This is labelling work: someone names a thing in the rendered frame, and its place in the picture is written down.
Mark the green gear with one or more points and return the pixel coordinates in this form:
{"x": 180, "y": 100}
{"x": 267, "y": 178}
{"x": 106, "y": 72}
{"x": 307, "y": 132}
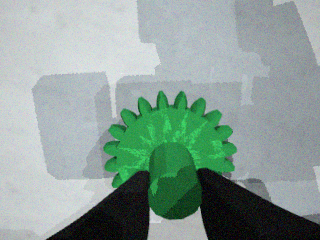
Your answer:
{"x": 170, "y": 141}

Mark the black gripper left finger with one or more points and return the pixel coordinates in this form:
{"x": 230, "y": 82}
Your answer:
{"x": 123, "y": 215}

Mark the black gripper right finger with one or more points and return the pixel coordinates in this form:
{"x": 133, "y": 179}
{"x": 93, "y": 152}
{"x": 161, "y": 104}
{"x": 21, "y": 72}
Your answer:
{"x": 231, "y": 212}

